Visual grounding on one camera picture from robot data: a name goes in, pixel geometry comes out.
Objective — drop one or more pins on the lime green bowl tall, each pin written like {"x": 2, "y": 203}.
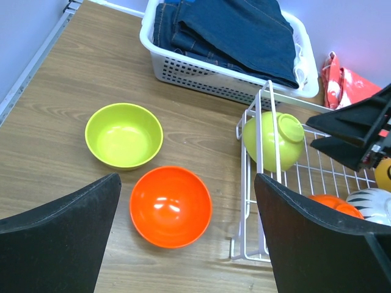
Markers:
{"x": 290, "y": 133}

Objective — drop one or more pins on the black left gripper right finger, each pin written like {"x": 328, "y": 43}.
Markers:
{"x": 314, "y": 248}

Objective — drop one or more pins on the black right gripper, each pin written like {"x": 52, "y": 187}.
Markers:
{"x": 366, "y": 123}

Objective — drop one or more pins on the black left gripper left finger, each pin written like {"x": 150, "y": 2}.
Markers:
{"x": 59, "y": 246}

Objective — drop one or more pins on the white blue patterned bowl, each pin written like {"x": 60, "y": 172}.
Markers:
{"x": 372, "y": 203}

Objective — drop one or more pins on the white wire dish rack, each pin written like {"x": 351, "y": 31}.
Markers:
{"x": 276, "y": 142}

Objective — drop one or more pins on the lime green bowl shallow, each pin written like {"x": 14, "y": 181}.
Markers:
{"x": 124, "y": 136}

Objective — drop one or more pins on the white cloth in basket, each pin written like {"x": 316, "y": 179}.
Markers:
{"x": 301, "y": 67}

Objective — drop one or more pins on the orange bowl front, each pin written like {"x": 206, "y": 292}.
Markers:
{"x": 337, "y": 204}

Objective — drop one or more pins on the yellow orange bowl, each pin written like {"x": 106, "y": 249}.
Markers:
{"x": 382, "y": 175}

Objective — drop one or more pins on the red white folded towel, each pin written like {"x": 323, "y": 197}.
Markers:
{"x": 343, "y": 87}

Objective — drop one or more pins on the white plastic laundry basket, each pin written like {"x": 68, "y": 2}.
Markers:
{"x": 201, "y": 76}

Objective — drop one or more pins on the folded blue jeans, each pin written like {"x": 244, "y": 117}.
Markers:
{"x": 250, "y": 37}

